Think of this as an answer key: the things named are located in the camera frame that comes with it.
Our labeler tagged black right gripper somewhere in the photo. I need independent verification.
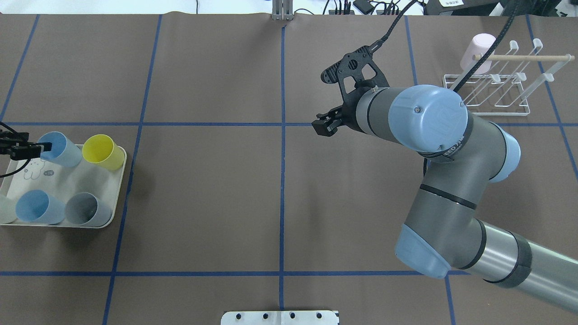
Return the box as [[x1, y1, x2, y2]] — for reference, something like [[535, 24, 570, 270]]
[[312, 105, 357, 137]]

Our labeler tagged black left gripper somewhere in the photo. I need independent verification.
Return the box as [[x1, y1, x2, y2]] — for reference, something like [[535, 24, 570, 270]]
[[0, 131, 52, 161]]

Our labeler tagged light blue cup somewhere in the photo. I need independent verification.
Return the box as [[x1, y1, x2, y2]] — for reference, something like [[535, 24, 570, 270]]
[[15, 190, 65, 225], [38, 131, 83, 168]]

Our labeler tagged pink plastic cup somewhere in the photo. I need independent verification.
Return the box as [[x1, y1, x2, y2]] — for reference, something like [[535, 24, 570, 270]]
[[460, 33, 497, 72]]

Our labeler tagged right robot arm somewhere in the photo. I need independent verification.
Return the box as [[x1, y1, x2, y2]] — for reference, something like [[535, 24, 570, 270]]
[[312, 85, 577, 313]]

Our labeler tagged light blue cup front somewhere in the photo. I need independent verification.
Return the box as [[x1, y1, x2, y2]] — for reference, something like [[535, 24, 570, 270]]
[[15, 190, 65, 225]]

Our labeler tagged yellow plastic cup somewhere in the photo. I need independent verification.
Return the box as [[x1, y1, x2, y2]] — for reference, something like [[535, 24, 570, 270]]
[[81, 134, 125, 171]]

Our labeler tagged grey plastic cup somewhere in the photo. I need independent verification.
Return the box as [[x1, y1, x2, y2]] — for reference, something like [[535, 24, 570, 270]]
[[65, 193, 113, 227]]

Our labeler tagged white plastic tray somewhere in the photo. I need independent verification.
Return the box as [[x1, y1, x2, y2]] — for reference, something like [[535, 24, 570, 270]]
[[1, 147, 127, 229]]

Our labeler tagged metal mounting plate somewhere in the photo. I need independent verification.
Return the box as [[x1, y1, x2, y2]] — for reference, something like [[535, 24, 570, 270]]
[[220, 310, 340, 325]]

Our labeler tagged braided left arm cable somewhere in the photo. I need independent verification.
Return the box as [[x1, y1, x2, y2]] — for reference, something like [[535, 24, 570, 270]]
[[0, 121, 23, 177]]

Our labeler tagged braided arm cable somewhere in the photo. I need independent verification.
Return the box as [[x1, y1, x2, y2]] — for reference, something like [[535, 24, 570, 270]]
[[370, 0, 524, 93], [0, 121, 23, 177]]

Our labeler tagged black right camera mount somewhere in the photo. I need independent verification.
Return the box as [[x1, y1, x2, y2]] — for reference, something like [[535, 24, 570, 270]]
[[320, 46, 390, 108]]

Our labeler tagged aluminium frame post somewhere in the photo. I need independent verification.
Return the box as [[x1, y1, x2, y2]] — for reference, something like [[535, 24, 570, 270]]
[[271, 0, 294, 21]]

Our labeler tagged braided right arm cable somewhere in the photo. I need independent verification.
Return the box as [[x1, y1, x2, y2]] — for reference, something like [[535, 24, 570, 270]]
[[370, 0, 524, 93]]

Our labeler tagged white wire cup rack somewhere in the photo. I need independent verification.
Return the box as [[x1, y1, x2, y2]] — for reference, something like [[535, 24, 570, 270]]
[[442, 38, 576, 116]]

